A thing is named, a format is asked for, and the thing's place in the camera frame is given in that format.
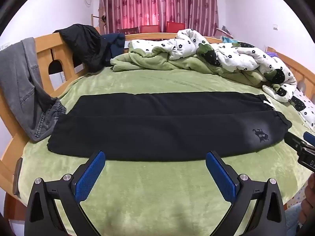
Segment white floral quilt green lining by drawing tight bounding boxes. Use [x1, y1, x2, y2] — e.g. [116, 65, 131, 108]
[110, 28, 298, 103]

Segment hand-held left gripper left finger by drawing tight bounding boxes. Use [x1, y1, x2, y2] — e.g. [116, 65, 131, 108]
[26, 151, 106, 236]

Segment black pants with white stripes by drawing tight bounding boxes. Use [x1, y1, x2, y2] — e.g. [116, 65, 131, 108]
[47, 91, 292, 163]

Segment navy blue garment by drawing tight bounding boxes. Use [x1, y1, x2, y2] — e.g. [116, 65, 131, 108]
[101, 33, 125, 65]

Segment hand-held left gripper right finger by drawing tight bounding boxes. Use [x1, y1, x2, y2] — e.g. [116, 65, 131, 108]
[205, 152, 287, 236]

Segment wooden bed frame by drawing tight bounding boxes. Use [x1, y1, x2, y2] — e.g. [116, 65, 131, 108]
[0, 26, 315, 236]

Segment white floral pillow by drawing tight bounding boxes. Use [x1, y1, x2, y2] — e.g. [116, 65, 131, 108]
[289, 88, 315, 129]

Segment green fleece bed sheet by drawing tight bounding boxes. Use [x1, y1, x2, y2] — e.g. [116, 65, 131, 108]
[15, 67, 315, 236]

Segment person's leg in jeans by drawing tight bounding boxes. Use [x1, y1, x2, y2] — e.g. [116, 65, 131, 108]
[285, 201, 305, 236]

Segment red patterned curtain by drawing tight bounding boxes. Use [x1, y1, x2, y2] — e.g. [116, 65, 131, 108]
[98, 0, 219, 37]

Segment grey jeans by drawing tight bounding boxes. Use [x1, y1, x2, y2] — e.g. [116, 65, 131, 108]
[0, 37, 67, 142]

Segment red chair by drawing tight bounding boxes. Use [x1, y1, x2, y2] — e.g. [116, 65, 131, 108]
[166, 21, 185, 32]
[140, 25, 160, 33]

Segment wooden coat rack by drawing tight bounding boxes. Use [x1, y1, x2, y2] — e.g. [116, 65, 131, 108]
[91, 13, 108, 34]

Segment black jacket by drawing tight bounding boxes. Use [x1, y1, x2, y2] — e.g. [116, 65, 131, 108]
[53, 24, 110, 74]

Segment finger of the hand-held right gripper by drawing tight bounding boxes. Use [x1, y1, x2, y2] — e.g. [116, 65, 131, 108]
[303, 131, 315, 146]
[284, 131, 307, 153]

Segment person's right hand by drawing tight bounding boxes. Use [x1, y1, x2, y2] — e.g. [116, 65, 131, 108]
[301, 182, 315, 225]

